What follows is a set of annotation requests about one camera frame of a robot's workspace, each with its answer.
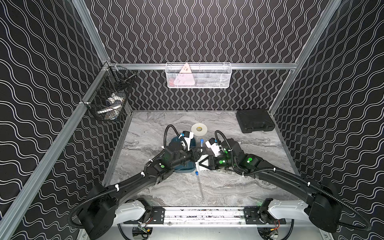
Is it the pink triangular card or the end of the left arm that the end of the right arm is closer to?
the end of the left arm

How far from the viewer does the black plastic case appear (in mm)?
1059

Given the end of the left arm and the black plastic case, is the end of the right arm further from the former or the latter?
the black plastic case

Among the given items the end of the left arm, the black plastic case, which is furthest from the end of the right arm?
the black plastic case
